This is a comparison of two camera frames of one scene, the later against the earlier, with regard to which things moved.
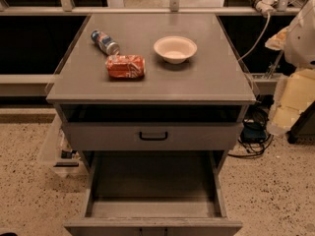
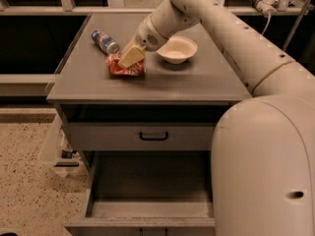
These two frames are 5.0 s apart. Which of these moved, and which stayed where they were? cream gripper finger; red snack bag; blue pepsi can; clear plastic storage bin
Moved: cream gripper finger
Stayed: blue pepsi can; clear plastic storage bin; red snack bag
